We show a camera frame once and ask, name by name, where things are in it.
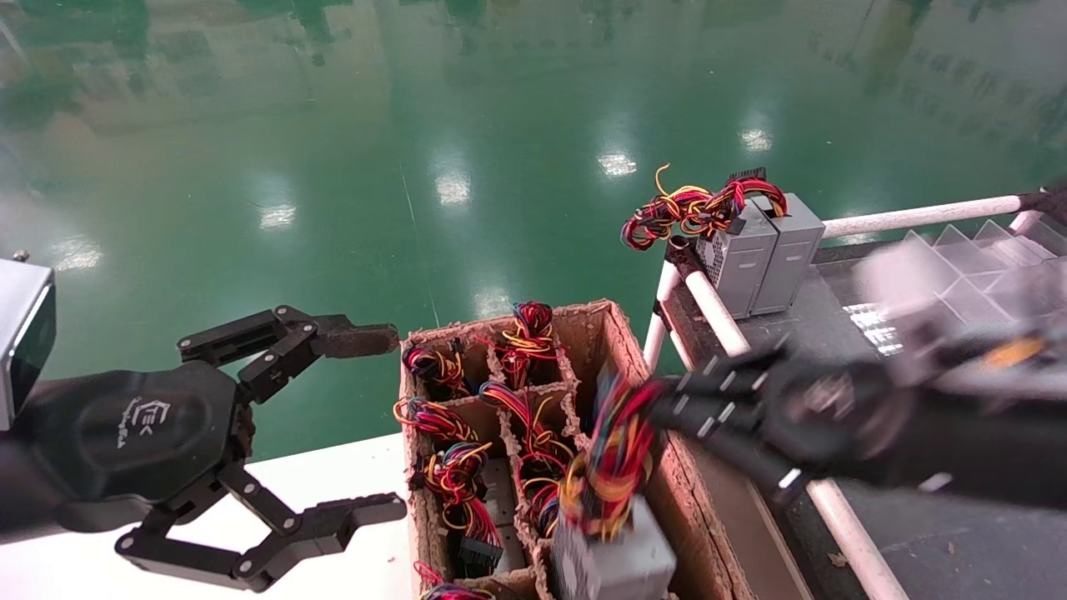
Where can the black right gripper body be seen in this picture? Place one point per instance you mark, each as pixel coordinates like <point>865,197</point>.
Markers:
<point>834,412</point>

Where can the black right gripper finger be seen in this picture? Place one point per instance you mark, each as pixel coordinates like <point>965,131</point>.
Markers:
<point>767,467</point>
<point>717,392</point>

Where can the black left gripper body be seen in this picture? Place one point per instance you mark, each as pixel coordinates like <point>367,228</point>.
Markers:
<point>142,433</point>

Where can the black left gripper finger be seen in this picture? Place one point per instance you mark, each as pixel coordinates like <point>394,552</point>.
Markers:
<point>288,337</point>
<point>321,525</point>

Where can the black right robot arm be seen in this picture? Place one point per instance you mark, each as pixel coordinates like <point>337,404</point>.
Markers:
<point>992,450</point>

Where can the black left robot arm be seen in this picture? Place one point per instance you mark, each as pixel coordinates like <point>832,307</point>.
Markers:
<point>21,508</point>

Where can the brown cardboard divider box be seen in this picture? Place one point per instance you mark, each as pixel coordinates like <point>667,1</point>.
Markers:
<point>692,500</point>

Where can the white rack pipe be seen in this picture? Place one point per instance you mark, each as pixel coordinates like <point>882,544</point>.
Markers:
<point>917,218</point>
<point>850,533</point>
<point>658,325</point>

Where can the black rack pipe joint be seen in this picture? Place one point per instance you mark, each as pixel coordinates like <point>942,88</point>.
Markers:
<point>1049,204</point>
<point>682,258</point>

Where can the black rack mat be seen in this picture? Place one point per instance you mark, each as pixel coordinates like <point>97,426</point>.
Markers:
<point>959,550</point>

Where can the clear acrylic divider rack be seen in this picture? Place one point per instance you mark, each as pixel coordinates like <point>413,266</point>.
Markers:
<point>984,258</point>

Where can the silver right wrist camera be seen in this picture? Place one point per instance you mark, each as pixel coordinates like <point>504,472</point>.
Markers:
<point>909,308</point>

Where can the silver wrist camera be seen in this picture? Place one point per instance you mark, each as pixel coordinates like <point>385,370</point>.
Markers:
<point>909,308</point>
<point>21,333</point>

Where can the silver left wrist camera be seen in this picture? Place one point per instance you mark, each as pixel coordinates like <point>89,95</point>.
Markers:
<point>21,333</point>

